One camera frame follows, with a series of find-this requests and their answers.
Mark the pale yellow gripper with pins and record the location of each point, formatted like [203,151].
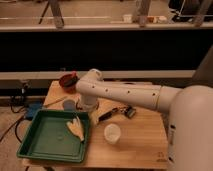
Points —
[94,118]

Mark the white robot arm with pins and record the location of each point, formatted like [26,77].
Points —
[190,110]

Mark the grey round lid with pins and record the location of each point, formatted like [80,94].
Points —
[69,105]

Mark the small black metal clip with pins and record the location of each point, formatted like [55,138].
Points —
[129,112]

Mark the wooden stick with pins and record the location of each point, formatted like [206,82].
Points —
[54,102]

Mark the red bowl with utensil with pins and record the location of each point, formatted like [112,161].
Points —
[68,81]

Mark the green plastic tray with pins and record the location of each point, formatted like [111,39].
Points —
[49,138]

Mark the blue power box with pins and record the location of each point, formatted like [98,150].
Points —
[32,110]

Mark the black handled knife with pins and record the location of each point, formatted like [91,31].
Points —
[107,115]

